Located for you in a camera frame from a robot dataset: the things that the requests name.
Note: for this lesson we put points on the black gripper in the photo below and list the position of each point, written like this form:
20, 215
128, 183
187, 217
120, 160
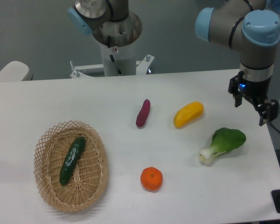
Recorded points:
255, 93

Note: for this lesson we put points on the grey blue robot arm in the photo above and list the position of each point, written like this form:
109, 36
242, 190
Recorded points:
242, 25

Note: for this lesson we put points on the green cucumber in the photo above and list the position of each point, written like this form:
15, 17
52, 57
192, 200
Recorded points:
73, 155

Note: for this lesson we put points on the woven wicker basket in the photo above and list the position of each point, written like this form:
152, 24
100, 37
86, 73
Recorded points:
89, 179

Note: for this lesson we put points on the green bok choy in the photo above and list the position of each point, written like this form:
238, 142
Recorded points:
223, 140

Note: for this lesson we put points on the yellow squash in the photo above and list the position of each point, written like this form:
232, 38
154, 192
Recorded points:
188, 113

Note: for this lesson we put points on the purple sweet potato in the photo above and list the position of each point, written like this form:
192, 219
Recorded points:
143, 113

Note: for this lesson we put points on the orange tangerine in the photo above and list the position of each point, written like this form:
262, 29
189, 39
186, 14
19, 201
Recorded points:
151, 179

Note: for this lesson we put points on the white chair armrest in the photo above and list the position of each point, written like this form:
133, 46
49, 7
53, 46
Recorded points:
15, 71

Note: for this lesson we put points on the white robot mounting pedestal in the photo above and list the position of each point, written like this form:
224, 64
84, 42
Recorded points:
117, 39

